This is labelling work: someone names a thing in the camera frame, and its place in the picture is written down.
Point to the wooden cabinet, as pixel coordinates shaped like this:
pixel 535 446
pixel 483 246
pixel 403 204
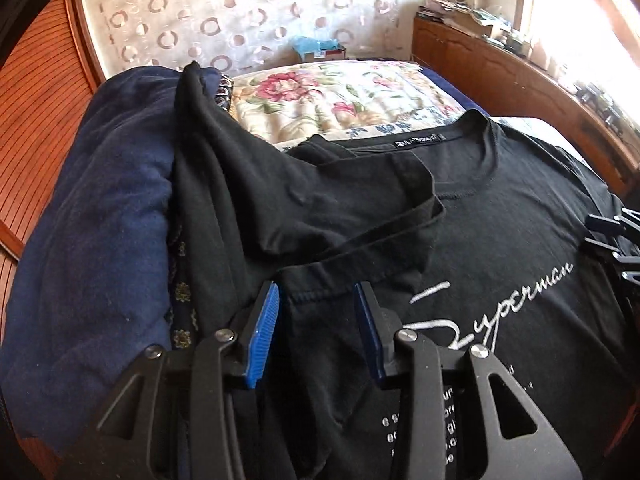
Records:
pixel 480 60

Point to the window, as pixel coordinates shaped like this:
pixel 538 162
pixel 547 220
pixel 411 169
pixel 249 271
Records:
pixel 575 10

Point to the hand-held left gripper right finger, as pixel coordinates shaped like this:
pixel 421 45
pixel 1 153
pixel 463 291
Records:
pixel 367 332

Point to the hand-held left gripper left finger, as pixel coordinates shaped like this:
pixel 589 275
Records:
pixel 262 335

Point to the black printed T-shirt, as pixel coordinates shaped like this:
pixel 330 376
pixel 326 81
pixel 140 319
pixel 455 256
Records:
pixel 500 210

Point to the circle-patterned curtain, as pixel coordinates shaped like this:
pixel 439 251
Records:
pixel 225 10

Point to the dark gold-patterned cloth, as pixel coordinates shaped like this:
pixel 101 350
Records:
pixel 181 295

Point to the wooden headboard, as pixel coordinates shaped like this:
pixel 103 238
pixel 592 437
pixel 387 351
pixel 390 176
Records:
pixel 45 85

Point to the small dark box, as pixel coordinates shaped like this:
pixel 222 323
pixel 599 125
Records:
pixel 334 53

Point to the pink floral quilt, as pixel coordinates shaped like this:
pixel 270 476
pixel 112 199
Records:
pixel 310 95

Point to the clutter on cabinet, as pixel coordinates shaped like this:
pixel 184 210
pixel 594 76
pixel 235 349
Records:
pixel 500 20

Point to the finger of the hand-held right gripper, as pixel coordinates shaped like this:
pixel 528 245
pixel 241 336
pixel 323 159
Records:
pixel 632 277
pixel 612 232

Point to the folded navy blue cloth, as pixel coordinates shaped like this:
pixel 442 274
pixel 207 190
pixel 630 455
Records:
pixel 100 210

